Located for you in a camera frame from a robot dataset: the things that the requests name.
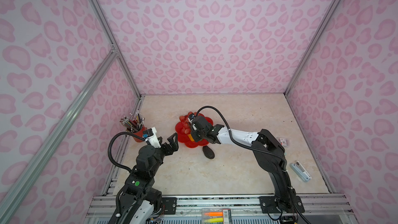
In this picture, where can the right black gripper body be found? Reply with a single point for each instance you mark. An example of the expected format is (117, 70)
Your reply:
(197, 135)

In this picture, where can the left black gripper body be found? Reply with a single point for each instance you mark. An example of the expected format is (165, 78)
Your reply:
(160, 153)

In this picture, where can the red fake grape bunch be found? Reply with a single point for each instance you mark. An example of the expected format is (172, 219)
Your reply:
(185, 123)

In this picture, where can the dark fake avocado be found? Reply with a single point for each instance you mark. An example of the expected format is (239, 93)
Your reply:
(208, 152)

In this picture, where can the yellow fake banana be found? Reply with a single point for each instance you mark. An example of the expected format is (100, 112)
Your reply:
(190, 137)

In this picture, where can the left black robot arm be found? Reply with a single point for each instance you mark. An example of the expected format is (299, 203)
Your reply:
(137, 202)

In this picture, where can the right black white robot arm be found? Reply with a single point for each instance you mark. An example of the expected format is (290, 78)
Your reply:
(268, 152)

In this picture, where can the red flower-shaped fruit bowl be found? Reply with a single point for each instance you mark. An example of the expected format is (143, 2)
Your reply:
(184, 134)

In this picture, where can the red pen cup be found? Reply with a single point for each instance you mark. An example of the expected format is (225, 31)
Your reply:
(139, 135)

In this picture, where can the clear marker box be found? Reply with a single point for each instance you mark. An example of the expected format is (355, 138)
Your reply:
(216, 216)

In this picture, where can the small pink card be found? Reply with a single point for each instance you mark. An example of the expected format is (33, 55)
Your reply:
(284, 142)

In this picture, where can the grey white stapler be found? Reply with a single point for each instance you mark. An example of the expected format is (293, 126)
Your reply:
(301, 172)

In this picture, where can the diagonal aluminium strut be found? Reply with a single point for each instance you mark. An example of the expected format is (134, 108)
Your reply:
(33, 170)

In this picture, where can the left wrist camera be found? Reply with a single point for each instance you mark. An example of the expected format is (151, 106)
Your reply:
(150, 137)

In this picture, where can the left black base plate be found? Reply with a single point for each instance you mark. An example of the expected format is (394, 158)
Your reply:
(162, 206)

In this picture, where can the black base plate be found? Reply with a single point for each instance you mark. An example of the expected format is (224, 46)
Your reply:
(162, 206)
(272, 205)

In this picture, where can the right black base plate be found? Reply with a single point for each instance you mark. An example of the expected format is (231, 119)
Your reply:
(272, 205)

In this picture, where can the aluminium front rail frame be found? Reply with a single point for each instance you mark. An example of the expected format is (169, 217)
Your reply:
(256, 209)

